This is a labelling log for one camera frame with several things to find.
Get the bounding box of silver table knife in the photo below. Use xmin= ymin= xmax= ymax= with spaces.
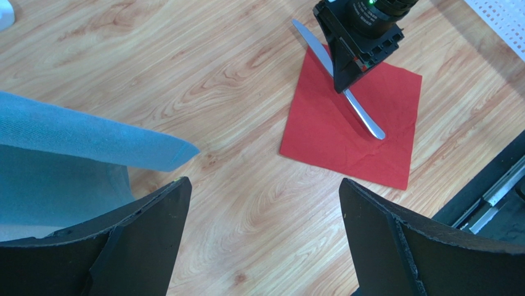
xmin=291 ymin=18 xmax=386 ymax=140

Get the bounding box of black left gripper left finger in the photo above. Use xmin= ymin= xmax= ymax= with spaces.
xmin=1 ymin=177 xmax=192 ymax=295

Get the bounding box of red paper napkin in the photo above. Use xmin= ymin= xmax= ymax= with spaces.
xmin=280 ymin=51 xmax=423 ymax=190

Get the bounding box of teal blue hanging garment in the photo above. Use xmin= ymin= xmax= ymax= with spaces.
xmin=1 ymin=92 xmax=199 ymax=228

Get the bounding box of white perforated plastic basket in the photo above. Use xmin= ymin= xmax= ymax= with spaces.
xmin=465 ymin=0 xmax=524 ymax=61

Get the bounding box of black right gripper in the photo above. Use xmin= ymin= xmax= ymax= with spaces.
xmin=313 ymin=0 xmax=418 ymax=93

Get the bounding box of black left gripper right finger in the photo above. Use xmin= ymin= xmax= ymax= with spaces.
xmin=339 ymin=178 xmax=524 ymax=295

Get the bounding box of white terry towel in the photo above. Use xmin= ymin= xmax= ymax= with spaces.
xmin=1 ymin=224 xmax=57 ymax=242

